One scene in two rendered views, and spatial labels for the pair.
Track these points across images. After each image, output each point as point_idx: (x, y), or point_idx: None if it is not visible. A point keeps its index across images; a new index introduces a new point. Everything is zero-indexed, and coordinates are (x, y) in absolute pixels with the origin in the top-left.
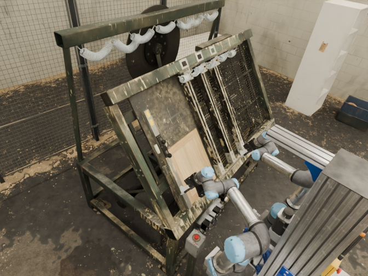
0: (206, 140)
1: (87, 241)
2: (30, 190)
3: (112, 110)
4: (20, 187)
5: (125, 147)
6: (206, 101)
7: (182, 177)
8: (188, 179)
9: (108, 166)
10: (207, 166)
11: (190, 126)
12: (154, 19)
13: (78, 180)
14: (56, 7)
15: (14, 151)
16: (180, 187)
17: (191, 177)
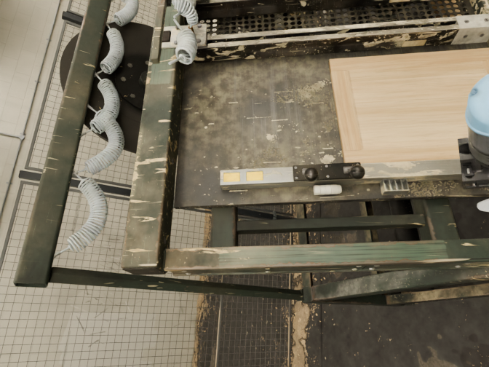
0: (374, 40)
1: (462, 355)
2: (324, 354)
3: (176, 269)
4: (314, 362)
5: (283, 270)
6: (279, 9)
7: (440, 148)
8: (473, 179)
9: (345, 232)
10: (474, 92)
11: (319, 73)
12: (82, 71)
13: None
14: (126, 182)
15: (266, 328)
16: (482, 207)
17: (471, 164)
